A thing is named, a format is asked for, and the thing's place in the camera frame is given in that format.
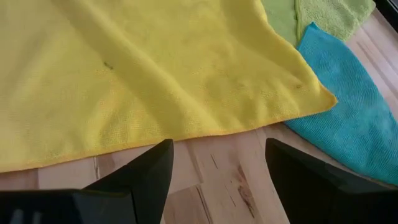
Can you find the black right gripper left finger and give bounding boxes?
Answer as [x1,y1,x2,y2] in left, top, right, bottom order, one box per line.
[0,139,174,224]

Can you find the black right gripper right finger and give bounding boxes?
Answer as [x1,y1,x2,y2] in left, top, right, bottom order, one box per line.
[265,138,398,224]

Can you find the teal microfiber towel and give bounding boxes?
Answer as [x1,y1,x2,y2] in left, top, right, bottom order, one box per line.
[284,22,398,187]

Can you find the yellow microfiber towel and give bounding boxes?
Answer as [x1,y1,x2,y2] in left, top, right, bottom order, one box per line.
[0,0,338,174]

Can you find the green microfiber towel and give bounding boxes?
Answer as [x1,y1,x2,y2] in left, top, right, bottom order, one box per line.
[261,0,377,47]

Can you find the black aluminium table frame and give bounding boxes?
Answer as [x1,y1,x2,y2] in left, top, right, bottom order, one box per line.
[374,0,398,32]

